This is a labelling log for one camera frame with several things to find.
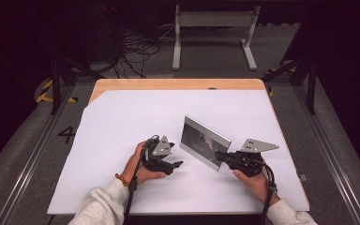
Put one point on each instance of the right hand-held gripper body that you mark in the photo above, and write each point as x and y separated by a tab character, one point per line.
253	156

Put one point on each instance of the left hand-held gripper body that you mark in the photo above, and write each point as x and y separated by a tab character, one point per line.
162	148

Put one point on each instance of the black glossy panel silver edges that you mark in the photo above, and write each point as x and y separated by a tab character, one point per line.
200	140

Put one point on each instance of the person's right hand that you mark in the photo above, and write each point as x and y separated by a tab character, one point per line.
258	187

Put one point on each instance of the person's left hand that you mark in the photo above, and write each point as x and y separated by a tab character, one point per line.
137	170

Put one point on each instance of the white paper sheet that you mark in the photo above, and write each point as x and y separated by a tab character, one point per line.
131	115

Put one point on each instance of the black metal stand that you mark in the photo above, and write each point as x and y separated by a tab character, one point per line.
311	78
56	81

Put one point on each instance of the yellow black hazard tape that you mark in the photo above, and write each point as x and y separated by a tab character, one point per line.
45	90

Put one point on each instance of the small grey floor bracket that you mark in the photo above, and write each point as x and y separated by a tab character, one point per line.
303	177

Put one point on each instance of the aluminium floor rail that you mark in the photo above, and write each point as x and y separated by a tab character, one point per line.
34	156
331	150

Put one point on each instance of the white metal stand frame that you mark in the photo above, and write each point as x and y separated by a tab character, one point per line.
214	19

